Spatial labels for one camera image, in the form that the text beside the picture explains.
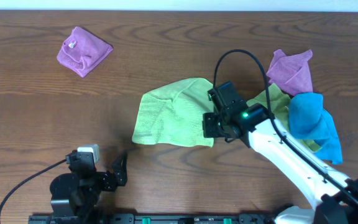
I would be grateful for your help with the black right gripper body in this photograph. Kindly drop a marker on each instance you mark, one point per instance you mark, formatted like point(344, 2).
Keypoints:
point(212, 125)

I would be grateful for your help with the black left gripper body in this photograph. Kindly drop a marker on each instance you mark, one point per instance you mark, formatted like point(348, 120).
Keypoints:
point(111, 179)

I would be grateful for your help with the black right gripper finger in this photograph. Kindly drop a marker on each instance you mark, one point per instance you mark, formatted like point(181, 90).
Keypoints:
point(119, 167)
point(212, 127)

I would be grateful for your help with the light green cloth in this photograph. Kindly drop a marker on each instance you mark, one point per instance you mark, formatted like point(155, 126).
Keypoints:
point(173, 114)

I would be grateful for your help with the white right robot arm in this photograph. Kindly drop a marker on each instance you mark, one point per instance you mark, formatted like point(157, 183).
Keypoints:
point(333, 196)

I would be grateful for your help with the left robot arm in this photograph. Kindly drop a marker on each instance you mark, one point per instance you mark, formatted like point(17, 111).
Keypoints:
point(75, 194)

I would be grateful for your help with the olive green cloth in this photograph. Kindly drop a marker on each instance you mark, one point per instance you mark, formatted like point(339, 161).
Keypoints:
point(279, 102)

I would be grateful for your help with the blue cloth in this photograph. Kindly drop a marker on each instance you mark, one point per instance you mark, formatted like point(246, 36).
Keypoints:
point(310, 122)

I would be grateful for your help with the crumpled purple cloth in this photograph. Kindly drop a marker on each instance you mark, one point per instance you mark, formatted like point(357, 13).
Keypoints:
point(291, 73)

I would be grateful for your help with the folded purple cloth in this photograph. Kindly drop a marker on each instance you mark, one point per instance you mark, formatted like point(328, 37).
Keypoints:
point(82, 51)

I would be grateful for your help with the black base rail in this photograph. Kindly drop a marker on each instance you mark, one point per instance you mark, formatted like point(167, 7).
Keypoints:
point(128, 218)

